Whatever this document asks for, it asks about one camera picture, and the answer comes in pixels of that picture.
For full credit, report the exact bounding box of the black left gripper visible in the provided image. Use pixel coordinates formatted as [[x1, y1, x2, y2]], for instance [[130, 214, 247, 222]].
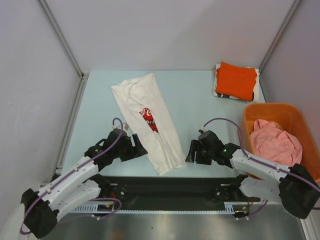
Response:
[[113, 133, 147, 162]]

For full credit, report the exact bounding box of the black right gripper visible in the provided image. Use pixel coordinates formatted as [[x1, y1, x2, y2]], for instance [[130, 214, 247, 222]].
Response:
[[185, 139, 215, 165]]

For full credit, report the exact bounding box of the white t-shirt red graphic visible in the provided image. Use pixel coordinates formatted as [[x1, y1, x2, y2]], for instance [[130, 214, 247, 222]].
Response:
[[110, 73, 186, 175]]

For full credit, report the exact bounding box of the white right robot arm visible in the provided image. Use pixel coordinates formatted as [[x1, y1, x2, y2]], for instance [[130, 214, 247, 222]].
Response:
[[185, 130, 320, 219]]

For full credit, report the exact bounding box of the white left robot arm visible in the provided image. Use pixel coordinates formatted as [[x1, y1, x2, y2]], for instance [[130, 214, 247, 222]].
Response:
[[21, 128, 148, 238]]

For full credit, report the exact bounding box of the pink t-shirt in bin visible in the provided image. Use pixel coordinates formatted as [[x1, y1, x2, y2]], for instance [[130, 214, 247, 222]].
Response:
[[250, 118, 303, 167]]

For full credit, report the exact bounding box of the folded white t-shirt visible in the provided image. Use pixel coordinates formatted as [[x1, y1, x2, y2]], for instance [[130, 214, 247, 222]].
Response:
[[212, 62, 261, 103]]

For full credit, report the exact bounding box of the orange plastic bin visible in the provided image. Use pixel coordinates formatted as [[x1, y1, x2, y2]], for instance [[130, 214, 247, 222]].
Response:
[[240, 103, 320, 183]]

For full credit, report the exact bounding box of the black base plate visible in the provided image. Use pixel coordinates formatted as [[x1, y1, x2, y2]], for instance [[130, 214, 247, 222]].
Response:
[[100, 175, 260, 212]]

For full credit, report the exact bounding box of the white slotted cable duct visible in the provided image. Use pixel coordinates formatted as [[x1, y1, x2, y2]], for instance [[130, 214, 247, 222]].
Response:
[[70, 202, 249, 215]]

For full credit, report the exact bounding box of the aluminium frame rail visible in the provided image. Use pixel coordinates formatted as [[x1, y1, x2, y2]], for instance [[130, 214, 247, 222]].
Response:
[[40, 72, 90, 187]]

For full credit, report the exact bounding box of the right corner frame post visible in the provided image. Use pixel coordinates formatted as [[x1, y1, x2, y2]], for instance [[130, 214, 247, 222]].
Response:
[[259, 0, 304, 73]]

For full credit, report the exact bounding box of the corner frame post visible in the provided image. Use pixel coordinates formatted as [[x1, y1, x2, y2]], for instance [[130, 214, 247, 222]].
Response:
[[36, 0, 84, 79], [259, 0, 304, 73]]

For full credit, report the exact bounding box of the left corner frame post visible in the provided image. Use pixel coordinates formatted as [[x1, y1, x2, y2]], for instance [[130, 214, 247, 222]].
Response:
[[36, 0, 84, 79]]

